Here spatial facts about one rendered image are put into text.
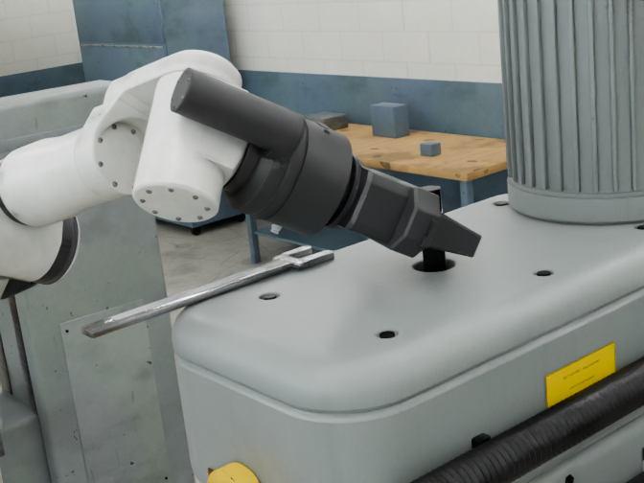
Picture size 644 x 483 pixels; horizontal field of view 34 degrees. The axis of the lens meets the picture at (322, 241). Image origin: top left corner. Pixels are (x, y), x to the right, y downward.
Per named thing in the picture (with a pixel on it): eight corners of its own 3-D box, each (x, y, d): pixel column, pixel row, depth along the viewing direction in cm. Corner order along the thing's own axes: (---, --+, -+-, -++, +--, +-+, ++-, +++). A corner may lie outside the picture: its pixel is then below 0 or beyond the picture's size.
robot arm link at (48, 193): (159, 139, 94) (30, 184, 106) (61, 103, 86) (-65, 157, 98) (153, 256, 91) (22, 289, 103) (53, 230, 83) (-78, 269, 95)
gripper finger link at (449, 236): (466, 262, 91) (406, 240, 88) (480, 227, 91) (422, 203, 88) (475, 266, 90) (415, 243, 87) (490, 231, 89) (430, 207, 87)
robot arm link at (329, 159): (349, 253, 97) (232, 210, 92) (390, 154, 96) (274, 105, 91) (412, 290, 85) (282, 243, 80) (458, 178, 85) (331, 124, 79)
